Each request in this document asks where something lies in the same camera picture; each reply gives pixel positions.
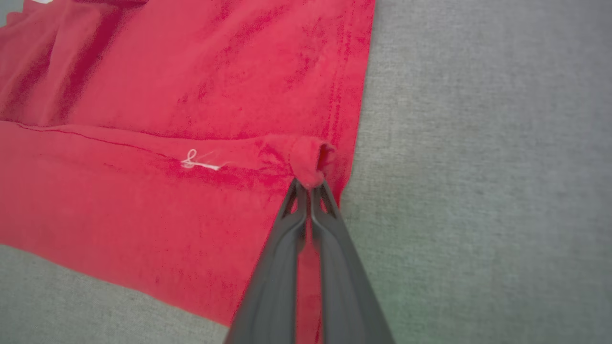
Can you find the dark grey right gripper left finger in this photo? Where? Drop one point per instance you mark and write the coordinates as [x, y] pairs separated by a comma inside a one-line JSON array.
[[275, 277]]

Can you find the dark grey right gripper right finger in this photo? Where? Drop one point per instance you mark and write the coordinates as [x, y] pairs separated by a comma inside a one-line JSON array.
[[344, 286]]

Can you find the red garment with white stripes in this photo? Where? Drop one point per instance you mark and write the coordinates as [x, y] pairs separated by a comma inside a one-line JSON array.
[[167, 95]]

